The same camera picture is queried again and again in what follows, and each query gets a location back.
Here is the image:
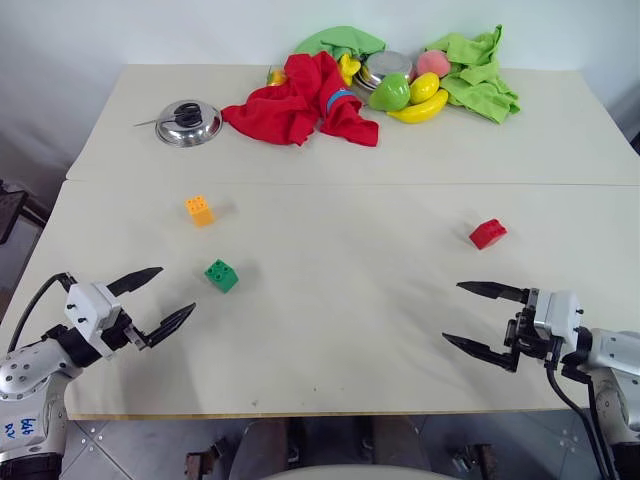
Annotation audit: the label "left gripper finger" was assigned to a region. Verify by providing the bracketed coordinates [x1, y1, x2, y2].
[133, 301, 197, 352]
[106, 266, 165, 298]

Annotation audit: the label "crumpled light green cloth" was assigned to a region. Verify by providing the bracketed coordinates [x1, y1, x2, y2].
[423, 23, 521, 125]

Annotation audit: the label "red cloth with blue band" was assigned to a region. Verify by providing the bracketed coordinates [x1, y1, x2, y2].
[220, 50, 380, 148]

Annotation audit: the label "smooth green cloth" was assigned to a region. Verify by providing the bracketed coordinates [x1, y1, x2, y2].
[293, 24, 388, 64]

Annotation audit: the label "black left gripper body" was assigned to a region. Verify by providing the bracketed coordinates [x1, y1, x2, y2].
[101, 310, 151, 352]

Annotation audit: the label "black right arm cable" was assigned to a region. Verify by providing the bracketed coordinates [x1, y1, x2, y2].
[544, 352, 619, 480]

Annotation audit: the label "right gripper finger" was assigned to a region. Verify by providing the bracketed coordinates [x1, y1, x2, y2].
[441, 332, 520, 374]
[455, 280, 532, 304]

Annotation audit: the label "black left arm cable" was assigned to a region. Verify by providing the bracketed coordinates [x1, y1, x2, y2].
[5, 271, 79, 354]

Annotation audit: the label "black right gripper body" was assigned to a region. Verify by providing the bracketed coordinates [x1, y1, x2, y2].
[504, 288, 559, 362]

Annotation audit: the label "yellow toy building block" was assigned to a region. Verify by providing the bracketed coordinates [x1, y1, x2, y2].
[184, 194, 216, 229]

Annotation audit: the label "yellow toy lemon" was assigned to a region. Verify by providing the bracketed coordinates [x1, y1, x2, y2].
[409, 71, 442, 106]

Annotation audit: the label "green toy building block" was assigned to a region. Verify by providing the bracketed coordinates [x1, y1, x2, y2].
[203, 258, 240, 293]

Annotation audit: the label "black stand beside table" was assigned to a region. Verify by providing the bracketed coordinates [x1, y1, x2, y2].
[0, 178, 52, 246]

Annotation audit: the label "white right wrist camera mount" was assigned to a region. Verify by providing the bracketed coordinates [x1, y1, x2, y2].
[531, 288, 584, 347]

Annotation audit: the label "red toy building block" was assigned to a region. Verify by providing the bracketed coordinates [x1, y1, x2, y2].
[468, 217, 508, 251]

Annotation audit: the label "green toy pear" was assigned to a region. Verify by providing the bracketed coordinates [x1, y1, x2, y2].
[368, 72, 413, 113]

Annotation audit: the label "steel pot lid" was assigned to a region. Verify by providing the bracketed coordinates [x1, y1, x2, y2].
[154, 99, 224, 149]

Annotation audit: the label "pink toy peach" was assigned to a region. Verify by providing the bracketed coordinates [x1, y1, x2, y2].
[415, 49, 454, 79]

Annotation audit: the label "stacked steel bowls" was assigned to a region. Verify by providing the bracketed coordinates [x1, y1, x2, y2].
[356, 49, 417, 94]

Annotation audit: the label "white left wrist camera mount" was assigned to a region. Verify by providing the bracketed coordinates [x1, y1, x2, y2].
[63, 281, 124, 359]

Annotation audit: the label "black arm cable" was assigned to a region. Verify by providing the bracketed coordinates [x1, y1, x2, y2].
[544, 352, 619, 480]
[5, 271, 79, 354]

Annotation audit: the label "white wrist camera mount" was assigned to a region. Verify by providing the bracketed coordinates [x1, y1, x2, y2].
[63, 281, 124, 359]
[531, 288, 584, 347]

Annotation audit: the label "yellow toy banana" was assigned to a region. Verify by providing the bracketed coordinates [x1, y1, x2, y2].
[385, 88, 450, 126]

